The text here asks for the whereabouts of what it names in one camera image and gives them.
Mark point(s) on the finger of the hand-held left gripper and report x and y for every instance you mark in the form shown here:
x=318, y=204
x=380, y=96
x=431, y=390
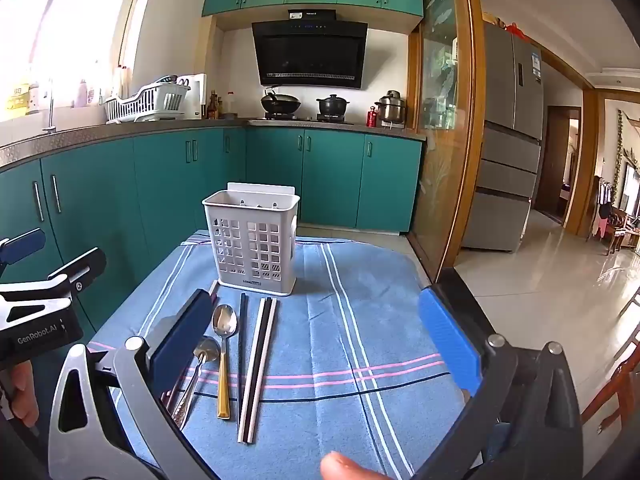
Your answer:
x=22, y=246
x=77, y=266

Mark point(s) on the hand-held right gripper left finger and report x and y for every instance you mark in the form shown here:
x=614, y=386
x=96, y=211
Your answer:
x=182, y=340

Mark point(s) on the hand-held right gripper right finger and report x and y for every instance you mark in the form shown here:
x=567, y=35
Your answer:
x=447, y=340

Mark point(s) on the silver metal spoon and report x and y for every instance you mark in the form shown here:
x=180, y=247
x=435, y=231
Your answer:
x=206, y=350

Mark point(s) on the white chopstick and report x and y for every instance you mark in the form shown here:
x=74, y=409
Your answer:
x=263, y=370
x=214, y=290

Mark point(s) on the black chopstick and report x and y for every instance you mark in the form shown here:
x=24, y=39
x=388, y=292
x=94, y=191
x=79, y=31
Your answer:
x=242, y=350
x=257, y=370

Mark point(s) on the red chopstick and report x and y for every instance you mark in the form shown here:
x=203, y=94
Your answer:
x=169, y=400

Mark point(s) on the black and white chopsticks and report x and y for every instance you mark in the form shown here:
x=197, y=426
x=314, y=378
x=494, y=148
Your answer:
x=251, y=370

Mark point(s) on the white plastic utensil holder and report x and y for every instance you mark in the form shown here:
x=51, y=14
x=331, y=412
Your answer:
x=250, y=240

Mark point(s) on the person's left hand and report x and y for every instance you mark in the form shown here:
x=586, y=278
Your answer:
x=22, y=390

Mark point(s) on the person's right hand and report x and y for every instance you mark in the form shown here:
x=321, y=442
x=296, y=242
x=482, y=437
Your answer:
x=350, y=467

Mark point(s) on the blue striped tablecloth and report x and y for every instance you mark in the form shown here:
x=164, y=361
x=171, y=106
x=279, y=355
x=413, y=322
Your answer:
x=350, y=320

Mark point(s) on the teal base cabinets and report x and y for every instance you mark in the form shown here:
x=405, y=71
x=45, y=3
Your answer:
x=160, y=185

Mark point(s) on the metal faucet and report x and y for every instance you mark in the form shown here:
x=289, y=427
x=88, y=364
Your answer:
x=50, y=110

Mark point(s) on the yellow container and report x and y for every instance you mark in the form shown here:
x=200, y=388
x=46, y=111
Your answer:
x=20, y=97

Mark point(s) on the grey kitchen countertop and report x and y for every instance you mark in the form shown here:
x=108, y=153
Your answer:
x=150, y=125

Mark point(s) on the pink bottle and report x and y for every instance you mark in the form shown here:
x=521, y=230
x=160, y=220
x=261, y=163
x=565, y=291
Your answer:
x=82, y=94

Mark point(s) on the white dish rack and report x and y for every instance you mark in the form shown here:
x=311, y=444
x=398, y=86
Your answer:
x=145, y=102

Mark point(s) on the wooden dining chair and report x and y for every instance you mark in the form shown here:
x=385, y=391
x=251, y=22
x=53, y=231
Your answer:
x=617, y=232

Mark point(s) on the dark sauce bottle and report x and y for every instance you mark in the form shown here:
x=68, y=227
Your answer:
x=212, y=107

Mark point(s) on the white countertop appliance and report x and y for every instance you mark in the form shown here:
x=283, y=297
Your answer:
x=197, y=95

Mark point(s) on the silver refrigerator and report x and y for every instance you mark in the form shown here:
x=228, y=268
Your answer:
x=510, y=135

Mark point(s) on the clear bottle with red cap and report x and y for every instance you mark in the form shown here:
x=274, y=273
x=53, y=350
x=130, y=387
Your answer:
x=230, y=105

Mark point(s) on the kitchen window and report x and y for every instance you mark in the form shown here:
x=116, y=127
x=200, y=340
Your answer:
x=65, y=20

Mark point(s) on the wooden framed glass door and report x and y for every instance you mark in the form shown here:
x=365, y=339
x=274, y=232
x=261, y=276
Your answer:
x=445, y=110

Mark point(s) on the stainless steel pot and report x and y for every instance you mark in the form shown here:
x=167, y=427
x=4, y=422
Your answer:
x=390, y=109

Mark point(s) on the gas stove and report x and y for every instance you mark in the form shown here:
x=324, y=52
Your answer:
x=307, y=119

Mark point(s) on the black wok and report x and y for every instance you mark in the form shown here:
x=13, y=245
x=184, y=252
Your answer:
x=280, y=104

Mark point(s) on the black cooking pot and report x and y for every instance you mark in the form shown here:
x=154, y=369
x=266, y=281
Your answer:
x=332, y=106

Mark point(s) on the black range hood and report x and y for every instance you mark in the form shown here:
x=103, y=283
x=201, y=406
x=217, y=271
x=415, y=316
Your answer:
x=310, y=55

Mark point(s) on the wooden door frame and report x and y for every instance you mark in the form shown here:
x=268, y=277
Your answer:
x=587, y=160

